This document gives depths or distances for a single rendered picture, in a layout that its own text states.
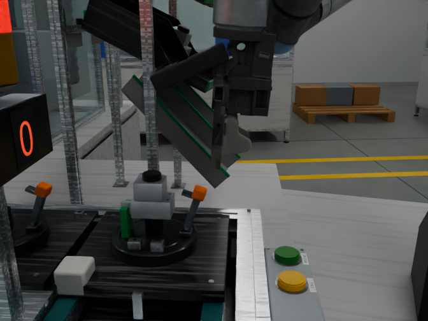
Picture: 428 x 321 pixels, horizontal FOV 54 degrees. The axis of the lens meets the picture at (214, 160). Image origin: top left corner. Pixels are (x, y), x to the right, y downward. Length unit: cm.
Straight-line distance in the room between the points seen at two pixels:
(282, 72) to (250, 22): 406
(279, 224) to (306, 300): 43
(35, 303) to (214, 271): 25
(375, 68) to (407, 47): 81
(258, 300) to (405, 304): 31
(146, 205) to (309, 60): 894
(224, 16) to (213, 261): 36
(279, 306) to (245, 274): 8
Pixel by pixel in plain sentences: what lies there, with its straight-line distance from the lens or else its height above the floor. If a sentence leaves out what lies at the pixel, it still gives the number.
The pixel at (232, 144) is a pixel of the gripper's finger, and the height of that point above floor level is 114.
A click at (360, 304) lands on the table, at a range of 80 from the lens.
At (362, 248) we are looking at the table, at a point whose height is 86.
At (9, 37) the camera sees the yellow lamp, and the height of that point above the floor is 131.
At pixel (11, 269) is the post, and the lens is 58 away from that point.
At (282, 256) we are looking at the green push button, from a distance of 68.
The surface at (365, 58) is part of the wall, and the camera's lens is 996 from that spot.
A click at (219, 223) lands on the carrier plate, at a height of 97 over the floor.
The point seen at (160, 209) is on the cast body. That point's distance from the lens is 66.
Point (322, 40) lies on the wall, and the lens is 957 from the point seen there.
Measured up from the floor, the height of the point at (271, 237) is 86.
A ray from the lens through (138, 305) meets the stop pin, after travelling 62.
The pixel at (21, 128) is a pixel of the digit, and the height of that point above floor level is 121.
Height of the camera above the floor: 132
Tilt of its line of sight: 19 degrees down
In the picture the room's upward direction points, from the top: straight up
